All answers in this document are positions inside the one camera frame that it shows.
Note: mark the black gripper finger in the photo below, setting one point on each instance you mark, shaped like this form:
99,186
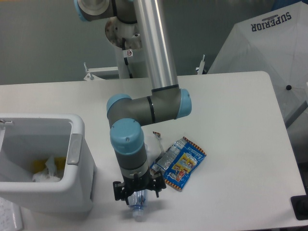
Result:
156,183
120,192

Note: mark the white left mounting bracket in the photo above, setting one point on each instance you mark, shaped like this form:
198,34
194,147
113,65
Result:
101,73

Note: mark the black device at table edge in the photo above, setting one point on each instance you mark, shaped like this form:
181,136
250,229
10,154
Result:
300,206

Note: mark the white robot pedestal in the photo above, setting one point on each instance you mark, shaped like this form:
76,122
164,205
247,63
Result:
126,41

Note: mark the white plastic trash can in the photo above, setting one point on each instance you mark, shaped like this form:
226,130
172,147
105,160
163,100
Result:
25,138

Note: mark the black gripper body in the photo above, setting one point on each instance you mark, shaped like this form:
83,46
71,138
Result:
138,183

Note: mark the white umbrella with lettering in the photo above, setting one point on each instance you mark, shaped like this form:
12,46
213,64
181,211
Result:
276,43

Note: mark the white mounting bracket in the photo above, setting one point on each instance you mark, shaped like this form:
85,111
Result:
101,73
200,70

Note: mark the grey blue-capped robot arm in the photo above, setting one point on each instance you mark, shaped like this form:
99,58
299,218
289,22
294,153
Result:
126,116

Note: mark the yellow wrapper in bin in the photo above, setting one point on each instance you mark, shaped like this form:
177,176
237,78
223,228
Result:
39,165

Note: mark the white right mounting bracket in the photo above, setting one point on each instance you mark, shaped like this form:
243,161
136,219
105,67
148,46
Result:
200,70

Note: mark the clear crushed plastic bottle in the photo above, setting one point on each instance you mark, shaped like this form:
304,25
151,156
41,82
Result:
137,202

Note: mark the blue snack wrapper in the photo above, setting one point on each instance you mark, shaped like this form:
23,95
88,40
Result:
178,162

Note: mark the white crumpled tissue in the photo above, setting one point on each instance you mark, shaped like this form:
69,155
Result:
48,174

